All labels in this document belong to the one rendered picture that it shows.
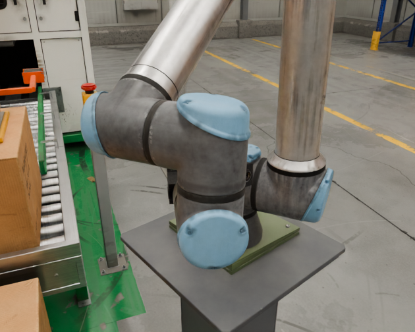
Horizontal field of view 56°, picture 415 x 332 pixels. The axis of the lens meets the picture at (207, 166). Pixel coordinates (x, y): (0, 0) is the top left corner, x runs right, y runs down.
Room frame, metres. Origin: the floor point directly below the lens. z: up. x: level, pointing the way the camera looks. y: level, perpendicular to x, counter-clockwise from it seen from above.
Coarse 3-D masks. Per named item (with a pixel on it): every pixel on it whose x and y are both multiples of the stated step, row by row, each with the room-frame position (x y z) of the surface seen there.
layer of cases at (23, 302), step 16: (0, 288) 1.00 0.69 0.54; (16, 288) 1.00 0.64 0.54; (32, 288) 1.00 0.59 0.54; (0, 304) 0.93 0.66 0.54; (16, 304) 0.93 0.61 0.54; (32, 304) 0.93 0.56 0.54; (0, 320) 0.86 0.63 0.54; (16, 320) 0.86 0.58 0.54; (32, 320) 0.86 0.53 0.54; (48, 320) 1.04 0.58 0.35
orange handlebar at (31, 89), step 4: (32, 76) 1.70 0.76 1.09; (32, 80) 1.63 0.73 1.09; (32, 84) 1.56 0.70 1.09; (8, 88) 1.50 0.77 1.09; (12, 88) 1.50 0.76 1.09; (16, 88) 1.50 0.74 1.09; (20, 88) 1.50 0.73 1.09; (24, 88) 1.51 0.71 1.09; (28, 88) 1.51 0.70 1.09; (32, 88) 1.53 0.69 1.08; (0, 92) 1.48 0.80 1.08; (4, 92) 1.48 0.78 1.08; (8, 92) 1.49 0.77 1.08; (12, 92) 1.49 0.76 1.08; (16, 92) 1.50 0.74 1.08; (20, 92) 1.50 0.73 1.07; (24, 92) 1.51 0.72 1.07; (28, 92) 1.51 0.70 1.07
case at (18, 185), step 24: (24, 120) 1.57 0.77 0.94; (0, 144) 1.27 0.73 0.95; (24, 144) 1.41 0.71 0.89; (0, 168) 1.15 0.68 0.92; (24, 168) 1.27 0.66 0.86; (0, 192) 1.14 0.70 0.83; (24, 192) 1.17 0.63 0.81; (0, 216) 1.14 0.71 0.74; (24, 216) 1.16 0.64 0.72; (0, 240) 1.13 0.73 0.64; (24, 240) 1.16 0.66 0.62
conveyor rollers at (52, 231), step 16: (32, 112) 2.89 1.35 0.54; (32, 128) 2.55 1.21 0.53; (48, 128) 2.52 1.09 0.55; (48, 144) 2.26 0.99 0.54; (48, 160) 2.01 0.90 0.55; (48, 176) 1.83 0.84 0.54; (48, 192) 1.66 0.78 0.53; (48, 208) 1.50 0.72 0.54; (48, 224) 1.41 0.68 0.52; (48, 240) 1.25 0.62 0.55; (64, 240) 1.27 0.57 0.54
